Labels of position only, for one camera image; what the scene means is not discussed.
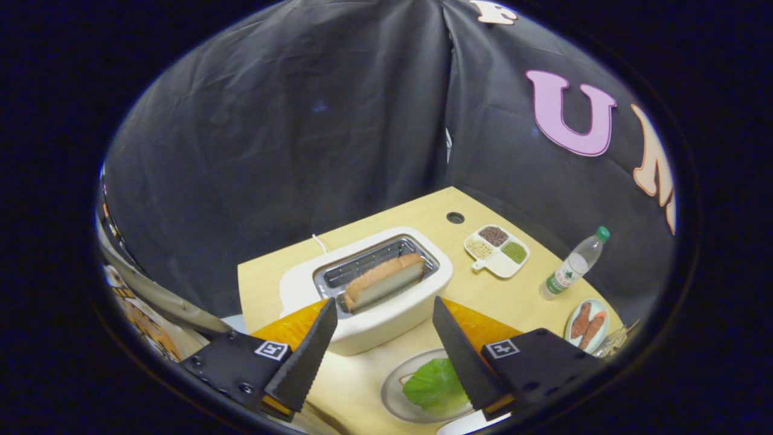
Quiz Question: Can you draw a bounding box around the black backdrop cloth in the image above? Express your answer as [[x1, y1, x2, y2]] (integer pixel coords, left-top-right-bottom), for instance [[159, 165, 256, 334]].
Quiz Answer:
[[100, 0, 677, 321]]

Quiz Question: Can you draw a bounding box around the white divided condiment dish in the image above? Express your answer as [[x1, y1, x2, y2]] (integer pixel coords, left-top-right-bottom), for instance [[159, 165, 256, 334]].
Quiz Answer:
[[464, 225, 531, 279]]

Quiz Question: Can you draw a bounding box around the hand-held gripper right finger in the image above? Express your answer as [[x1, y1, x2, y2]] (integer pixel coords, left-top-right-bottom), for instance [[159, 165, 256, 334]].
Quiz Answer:
[[432, 296, 605, 422]]

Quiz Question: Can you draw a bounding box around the round beige plate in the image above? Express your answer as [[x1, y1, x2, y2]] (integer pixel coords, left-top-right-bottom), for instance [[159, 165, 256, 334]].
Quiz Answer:
[[380, 349, 478, 424]]

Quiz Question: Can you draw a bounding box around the brown meat patty orange edge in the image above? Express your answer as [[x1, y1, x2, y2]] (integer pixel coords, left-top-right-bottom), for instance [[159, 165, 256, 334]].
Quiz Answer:
[[580, 311, 606, 350]]

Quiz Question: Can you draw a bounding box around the beige clothing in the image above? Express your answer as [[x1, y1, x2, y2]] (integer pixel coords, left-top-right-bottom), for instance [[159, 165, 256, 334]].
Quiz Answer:
[[100, 242, 233, 339]]

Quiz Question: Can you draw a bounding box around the toasted bread slice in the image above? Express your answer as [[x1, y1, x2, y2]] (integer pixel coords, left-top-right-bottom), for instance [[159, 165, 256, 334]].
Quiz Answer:
[[344, 253, 426, 313]]

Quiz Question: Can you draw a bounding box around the wire mesh utensil basket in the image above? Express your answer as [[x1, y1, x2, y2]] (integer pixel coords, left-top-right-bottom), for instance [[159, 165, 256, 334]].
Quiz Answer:
[[595, 320, 641, 358]]

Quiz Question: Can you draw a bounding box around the green lettuce leaf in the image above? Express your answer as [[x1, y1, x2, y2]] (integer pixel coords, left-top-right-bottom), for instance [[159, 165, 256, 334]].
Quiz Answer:
[[403, 358, 470, 414]]

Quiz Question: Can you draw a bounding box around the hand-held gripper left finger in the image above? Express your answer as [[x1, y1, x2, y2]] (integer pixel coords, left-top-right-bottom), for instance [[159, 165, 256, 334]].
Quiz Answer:
[[178, 297, 339, 422]]

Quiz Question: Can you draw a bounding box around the light blue oval plate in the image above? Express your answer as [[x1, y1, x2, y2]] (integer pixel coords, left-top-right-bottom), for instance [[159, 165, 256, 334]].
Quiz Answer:
[[565, 298, 609, 355]]

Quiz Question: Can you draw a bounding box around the white squarish plate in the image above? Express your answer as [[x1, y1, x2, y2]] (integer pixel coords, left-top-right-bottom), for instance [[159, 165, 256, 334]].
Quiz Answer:
[[436, 411, 511, 435]]

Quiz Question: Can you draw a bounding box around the white toaster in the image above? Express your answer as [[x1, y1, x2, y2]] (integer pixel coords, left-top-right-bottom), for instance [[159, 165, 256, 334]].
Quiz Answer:
[[279, 227, 454, 356]]

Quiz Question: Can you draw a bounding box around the clear water bottle green cap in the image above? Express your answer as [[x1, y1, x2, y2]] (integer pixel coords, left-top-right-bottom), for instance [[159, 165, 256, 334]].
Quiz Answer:
[[539, 226, 611, 301]]

